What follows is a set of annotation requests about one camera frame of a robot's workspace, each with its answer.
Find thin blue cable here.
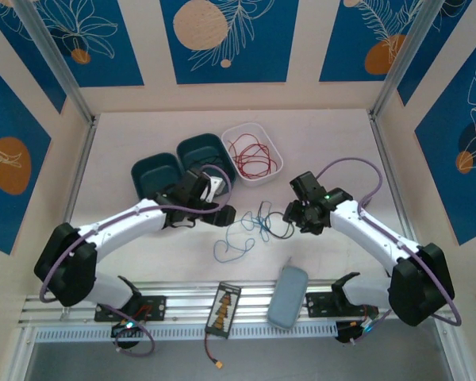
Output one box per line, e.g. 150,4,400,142
240,210,273,243
213,228,257,265

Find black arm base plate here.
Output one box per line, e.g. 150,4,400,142
305,291,382,319
94,295,167,323

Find white plastic bin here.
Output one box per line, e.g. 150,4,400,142
221,121,284,187

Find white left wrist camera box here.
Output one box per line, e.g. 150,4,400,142
200,175,224,204

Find red black wire yellow plug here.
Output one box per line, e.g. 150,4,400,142
204,336,225,370

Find purple camera cable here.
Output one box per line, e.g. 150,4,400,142
38,163,233,358
317,157,461,346

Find black board orange connectors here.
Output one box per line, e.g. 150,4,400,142
205,282,242,340

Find thin red cable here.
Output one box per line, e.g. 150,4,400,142
227,133,274,179
236,143,278,179

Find grey blue zipper case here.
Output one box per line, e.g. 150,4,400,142
266,256,309,329

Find small black controller board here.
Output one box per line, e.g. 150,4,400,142
335,317,384,345
109,320,140,339

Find white slotted cable duct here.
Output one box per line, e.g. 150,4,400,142
34,321,338,343

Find aluminium frame post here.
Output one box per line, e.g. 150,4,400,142
367,0,447,120
13,0,99,127

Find aluminium side rail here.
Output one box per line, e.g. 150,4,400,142
61,118,100,229
369,113,420,255

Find aluminium front rail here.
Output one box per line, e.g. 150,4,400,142
17,279,408,327

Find teal plastic bin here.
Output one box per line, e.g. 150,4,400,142
176,133,238,187
130,152,186,202

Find blue floral wall panel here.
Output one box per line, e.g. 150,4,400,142
414,33,476,247
0,55,52,256
396,0,476,107
0,0,67,115
39,0,145,88
159,0,301,85
319,0,424,83

